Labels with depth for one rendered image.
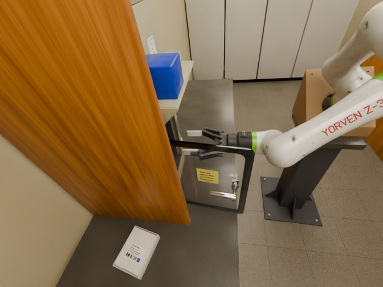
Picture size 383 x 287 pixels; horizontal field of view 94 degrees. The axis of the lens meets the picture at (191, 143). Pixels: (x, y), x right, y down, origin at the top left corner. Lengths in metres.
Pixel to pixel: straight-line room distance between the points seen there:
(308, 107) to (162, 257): 1.11
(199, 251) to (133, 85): 0.69
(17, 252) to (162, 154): 0.61
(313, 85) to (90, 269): 1.46
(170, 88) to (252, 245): 1.60
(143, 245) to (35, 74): 0.68
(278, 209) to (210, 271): 1.31
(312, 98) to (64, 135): 1.24
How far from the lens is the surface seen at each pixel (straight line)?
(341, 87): 1.15
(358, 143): 1.40
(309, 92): 1.32
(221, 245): 0.85
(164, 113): 0.49
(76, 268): 1.01
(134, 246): 0.88
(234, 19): 3.55
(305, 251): 1.96
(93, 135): 0.53
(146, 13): 0.67
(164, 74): 0.48
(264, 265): 1.83
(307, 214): 2.08
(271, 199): 2.06
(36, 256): 0.96
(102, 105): 0.44
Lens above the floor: 1.76
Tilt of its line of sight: 44 degrees down
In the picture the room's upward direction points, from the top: 9 degrees counter-clockwise
